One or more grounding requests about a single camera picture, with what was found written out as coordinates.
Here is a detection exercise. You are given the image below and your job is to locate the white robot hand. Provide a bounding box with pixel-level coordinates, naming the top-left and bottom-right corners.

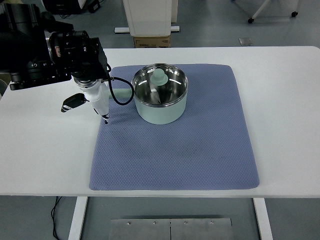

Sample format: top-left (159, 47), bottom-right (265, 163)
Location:
top-left (60, 79), bottom-right (110, 125)

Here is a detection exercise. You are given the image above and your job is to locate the green pot with handle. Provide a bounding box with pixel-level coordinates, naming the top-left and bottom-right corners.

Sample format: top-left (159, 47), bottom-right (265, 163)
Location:
top-left (106, 63), bottom-right (189, 125)

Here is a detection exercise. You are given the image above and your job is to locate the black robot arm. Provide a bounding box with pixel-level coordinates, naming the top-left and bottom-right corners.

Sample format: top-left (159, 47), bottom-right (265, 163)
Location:
top-left (0, 3), bottom-right (110, 122)

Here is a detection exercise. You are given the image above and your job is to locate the glass pot lid green knob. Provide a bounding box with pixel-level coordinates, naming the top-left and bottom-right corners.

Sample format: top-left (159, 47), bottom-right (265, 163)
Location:
top-left (132, 63), bottom-right (189, 108)

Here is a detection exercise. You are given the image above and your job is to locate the cardboard box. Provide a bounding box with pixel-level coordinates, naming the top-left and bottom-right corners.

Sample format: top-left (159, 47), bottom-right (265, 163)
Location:
top-left (133, 35), bottom-right (171, 48)

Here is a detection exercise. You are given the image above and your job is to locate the white left table leg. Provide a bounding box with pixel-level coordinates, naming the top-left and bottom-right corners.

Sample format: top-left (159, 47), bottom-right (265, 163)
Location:
top-left (68, 196), bottom-right (89, 240)

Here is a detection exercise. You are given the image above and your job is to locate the white table leg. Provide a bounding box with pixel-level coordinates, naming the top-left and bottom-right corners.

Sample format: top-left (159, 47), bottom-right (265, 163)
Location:
top-left (253, 197), bottom-right (273, 240)
top-left (68, 196), bottom-right (89, 240)

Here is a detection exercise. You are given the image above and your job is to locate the black device on floor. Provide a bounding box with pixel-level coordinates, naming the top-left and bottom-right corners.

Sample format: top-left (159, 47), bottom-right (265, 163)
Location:
top-left (41, 0), bottom-right (103, 15)

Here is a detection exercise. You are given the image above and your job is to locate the blue quilted mat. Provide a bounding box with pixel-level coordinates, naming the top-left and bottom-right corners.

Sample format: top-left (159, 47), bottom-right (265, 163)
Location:
top-left (89, 64), bottom-right (260, 191)

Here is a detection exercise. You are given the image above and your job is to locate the metal floor plate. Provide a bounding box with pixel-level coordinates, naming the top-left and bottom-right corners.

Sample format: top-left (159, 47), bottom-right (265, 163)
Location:
top-left (109, 218), bottom-right (235, 240)

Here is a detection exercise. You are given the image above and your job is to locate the grey floor outlet plate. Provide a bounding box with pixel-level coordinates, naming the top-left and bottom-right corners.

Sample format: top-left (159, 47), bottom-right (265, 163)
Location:
top-left (238, 37), bottom-right (254, 46)

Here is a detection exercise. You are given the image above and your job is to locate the white right table leg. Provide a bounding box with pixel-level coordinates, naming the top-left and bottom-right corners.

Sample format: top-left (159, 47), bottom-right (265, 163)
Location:
top-left (253, 197), bottom-right (273, 240)

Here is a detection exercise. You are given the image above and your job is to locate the rolling chair base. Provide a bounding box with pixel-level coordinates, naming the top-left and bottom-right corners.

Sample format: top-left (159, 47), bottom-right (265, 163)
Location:
top-left (247, 0), bottom-right (303, 25)

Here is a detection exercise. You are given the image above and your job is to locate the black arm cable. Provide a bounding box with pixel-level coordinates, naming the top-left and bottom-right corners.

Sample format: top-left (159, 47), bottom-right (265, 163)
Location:
top-left (106, 63), bottom-right (136, 106)

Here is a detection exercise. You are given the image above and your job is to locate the white cabinet pedestal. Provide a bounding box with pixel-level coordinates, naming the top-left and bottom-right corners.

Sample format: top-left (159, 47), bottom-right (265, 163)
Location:
top-left (114, 0), bottom-right (180, 37)

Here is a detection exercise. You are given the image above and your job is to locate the black floor cable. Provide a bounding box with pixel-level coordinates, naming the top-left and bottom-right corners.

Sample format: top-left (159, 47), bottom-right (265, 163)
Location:
top-left (50, 196), bottom-right (63, 240)

